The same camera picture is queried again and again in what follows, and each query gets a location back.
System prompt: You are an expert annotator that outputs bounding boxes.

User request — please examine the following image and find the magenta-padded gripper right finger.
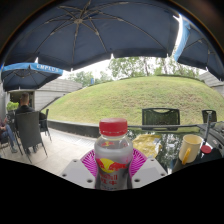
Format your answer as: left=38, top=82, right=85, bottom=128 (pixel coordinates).
left=128, top=148, right=168, bottom=189

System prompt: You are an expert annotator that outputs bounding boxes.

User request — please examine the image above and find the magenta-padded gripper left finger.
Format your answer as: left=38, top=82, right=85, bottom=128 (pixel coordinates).
left=59, top=148, right=101, bottom=190

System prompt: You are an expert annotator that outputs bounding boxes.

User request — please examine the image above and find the red-capped drink bottle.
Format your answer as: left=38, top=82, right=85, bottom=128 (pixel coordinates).
left=93, top=117, right=134, bottom=191

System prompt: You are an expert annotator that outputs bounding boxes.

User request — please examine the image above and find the yellow foil bag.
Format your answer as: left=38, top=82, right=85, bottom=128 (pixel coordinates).
left=132, top=133, right=163, bottom=158

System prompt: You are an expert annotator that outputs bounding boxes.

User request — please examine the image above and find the wide black plastic chair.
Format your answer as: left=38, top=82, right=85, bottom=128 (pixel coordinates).
left=141, top=107, right=181, bottom=131

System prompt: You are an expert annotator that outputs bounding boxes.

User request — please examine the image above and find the slim dark chair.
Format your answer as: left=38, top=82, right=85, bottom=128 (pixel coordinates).
left=39, top=108, right=53, bottom=142

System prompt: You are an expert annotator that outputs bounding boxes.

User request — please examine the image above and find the flat round red coaster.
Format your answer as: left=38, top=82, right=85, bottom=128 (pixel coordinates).
left=199, top=144, right=213, bottom=155

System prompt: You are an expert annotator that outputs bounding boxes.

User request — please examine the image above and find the dark wicker chair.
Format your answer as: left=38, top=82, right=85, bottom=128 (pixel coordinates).
left=13, top=110, right=49, bottom=162

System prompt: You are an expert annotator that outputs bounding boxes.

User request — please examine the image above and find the grey parasol pole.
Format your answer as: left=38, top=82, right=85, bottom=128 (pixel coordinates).
left=201, top=111, right=213, bottom=146

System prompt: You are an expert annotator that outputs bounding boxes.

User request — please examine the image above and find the person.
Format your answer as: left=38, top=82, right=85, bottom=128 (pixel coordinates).
left=13, top=92, right=48, bottom=123
left=0, top=116, right=18, bottom=154

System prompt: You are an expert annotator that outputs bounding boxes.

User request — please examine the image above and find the grey building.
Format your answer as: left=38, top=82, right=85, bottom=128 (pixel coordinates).
left=199, top=71, right=224, bottom=96
left=6, top=78, right=83, bottom=111

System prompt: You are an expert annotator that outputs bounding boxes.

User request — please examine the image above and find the blue-rimmed dark parasol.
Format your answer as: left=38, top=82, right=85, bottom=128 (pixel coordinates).
left=0, top=62, right=64, bottom=93

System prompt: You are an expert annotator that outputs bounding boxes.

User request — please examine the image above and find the large dark blue parasol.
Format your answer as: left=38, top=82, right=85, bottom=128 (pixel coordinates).
left=1, top=0, right=181, bottom=72

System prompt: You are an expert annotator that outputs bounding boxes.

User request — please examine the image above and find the low dark stone wall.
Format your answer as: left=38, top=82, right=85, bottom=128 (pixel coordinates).
left=47, top=119, right=101, bottom=138

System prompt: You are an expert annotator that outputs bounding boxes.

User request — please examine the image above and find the cream mug with yellow handle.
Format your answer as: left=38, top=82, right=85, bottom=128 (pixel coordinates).
left=178, top=134, right=203, bottom=166

